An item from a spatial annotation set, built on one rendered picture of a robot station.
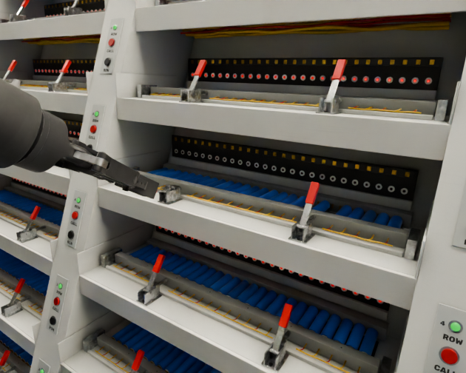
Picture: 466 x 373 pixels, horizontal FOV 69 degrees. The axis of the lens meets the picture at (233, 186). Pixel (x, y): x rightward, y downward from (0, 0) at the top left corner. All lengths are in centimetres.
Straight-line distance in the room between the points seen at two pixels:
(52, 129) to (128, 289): 39
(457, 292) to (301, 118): 30
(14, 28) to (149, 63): 50
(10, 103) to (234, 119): 32
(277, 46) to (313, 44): 8
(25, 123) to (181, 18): 41
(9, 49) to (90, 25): 56
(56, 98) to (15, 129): 54
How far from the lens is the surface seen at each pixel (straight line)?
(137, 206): 69
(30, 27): 117
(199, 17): 72
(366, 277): 50
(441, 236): 48
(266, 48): 85
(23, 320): 105
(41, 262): 94
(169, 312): 67
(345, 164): 66
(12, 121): 42
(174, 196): 66
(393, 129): 50
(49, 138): 45
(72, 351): 90
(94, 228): 80
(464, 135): 49
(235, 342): 61
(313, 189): 53
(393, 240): 55
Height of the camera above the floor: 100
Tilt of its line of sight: level
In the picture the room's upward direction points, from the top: 12 degrees clockwise
